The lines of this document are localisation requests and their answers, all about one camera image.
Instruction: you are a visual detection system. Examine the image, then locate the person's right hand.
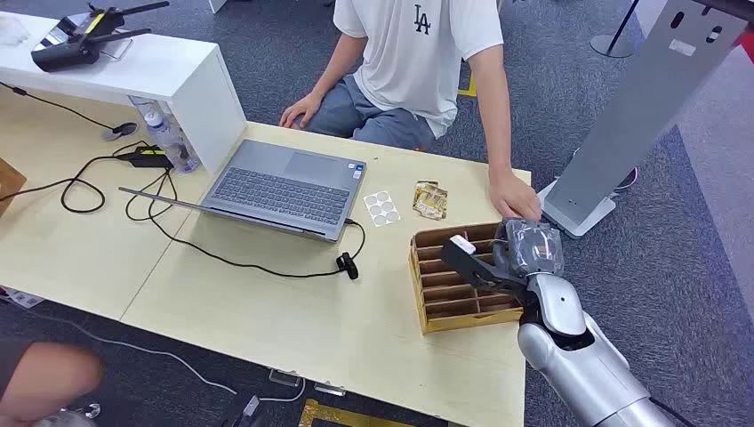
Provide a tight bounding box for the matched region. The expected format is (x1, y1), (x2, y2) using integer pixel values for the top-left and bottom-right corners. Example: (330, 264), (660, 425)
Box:
(278, 90), (325, 130)

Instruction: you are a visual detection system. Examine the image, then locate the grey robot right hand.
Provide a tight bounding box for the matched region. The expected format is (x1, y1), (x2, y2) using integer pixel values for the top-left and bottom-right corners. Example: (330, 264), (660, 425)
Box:
(492, 218), (566, 279)

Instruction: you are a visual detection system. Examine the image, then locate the person's left hand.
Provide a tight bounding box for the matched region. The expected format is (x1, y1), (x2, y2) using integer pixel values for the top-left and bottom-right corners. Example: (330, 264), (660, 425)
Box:
(488, 169), (543, 222)

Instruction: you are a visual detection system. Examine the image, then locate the gold patterned card packet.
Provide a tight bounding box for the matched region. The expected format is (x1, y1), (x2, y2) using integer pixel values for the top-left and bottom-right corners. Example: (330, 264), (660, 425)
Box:
(412, 181), (449, 222)

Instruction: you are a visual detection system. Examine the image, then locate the person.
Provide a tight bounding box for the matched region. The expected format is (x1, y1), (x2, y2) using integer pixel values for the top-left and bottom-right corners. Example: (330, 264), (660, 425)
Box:
(278, 0), (543, 222)
(0, 338), (105, 427)

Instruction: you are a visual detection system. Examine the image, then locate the grey laptop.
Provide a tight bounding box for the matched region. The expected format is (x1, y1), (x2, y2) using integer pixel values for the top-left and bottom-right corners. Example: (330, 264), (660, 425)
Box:
(117, 139), (367, 244)

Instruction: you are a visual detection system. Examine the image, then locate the wooden compartment organizer box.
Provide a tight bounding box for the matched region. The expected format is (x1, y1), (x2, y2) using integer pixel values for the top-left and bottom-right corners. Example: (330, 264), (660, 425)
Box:
(408, 222), (525, 336)

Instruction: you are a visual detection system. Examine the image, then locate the round sticker sheet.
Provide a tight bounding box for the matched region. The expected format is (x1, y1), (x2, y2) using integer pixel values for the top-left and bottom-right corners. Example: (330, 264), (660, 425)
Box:
(362, 189), (402, 228)

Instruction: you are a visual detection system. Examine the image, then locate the white desk shelf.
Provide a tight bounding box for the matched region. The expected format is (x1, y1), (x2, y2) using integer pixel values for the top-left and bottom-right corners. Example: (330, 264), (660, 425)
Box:
(0, 12), (249, 177)

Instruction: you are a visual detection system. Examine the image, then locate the clear water bottle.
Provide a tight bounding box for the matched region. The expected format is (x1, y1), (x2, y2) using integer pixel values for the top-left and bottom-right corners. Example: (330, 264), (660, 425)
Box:
(144, 110), (199, 174)

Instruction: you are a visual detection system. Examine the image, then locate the grey kiosk stand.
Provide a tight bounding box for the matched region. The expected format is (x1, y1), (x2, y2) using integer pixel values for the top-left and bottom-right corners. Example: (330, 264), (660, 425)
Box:
(539, 0), (754, 240)

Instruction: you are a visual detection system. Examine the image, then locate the black power adapter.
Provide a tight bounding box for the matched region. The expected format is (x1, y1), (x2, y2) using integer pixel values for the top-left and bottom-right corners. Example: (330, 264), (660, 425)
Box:
(116, 146), (175, 170)

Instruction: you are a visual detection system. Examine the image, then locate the grey round puck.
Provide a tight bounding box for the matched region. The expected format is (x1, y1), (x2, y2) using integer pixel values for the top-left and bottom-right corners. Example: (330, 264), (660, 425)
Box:
(100, 122), (139, 142)

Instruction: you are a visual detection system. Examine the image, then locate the clear acrylic stand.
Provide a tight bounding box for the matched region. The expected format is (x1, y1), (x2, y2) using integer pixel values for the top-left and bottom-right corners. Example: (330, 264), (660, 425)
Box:
(97, 36), (134, 62)

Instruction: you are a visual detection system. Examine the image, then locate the black remote controller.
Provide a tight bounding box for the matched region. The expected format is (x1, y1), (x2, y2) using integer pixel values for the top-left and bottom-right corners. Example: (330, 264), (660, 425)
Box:
(30, 1), (171, 73)

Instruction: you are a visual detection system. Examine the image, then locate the white plastic bag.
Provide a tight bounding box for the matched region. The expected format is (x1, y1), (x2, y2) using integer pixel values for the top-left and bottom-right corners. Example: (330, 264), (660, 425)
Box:
(0, 14), (30, 48)

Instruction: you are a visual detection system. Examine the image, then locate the brown cardboard box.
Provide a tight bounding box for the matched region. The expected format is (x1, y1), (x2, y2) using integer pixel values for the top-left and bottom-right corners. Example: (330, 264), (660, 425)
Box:
(0, 157), (28, 217)

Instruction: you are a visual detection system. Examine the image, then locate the black floor device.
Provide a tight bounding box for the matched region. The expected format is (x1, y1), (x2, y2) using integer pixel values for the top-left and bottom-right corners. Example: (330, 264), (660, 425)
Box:
(221, 393), (264, 427)

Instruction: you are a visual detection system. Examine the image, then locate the printed paper sheet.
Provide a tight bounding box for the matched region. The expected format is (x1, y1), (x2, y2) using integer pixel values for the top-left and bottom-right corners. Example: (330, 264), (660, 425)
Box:
(0, 286), (46, 310)

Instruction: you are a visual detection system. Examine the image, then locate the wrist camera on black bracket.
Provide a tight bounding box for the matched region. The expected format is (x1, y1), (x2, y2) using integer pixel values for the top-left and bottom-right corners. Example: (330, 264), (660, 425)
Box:
(439, 234), (530, 297)

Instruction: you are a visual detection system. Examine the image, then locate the pink cable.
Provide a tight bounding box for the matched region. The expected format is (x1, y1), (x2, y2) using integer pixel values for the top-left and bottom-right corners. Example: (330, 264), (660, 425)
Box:
(612, 167), (640, 191)

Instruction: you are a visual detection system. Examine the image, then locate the black cable clip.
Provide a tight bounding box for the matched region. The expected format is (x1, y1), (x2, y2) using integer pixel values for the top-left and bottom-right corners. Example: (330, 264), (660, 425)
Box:
(336, 252), (359, 281)

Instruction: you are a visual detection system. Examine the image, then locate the black laptop cable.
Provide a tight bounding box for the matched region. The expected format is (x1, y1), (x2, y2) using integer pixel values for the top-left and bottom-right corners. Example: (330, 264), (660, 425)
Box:
(124, 171), (367, 279)

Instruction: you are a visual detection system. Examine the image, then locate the black stanchion post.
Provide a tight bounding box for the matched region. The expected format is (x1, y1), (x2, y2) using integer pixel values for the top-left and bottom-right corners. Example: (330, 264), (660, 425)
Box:
(590, 0), (641, 59)

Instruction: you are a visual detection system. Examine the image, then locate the black adapter cable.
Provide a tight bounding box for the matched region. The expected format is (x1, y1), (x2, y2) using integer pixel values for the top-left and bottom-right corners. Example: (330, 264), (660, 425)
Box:
(0, 140), (178, 222)

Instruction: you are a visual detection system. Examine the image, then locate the thin black puck cable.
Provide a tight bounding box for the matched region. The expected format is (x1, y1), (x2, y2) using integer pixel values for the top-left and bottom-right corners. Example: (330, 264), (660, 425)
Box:
(0, 81), (119, 132)

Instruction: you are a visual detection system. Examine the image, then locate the white floor cable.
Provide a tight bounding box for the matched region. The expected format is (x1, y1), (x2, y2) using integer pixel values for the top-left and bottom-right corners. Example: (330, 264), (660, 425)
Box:
(35, 318), (308, 404)

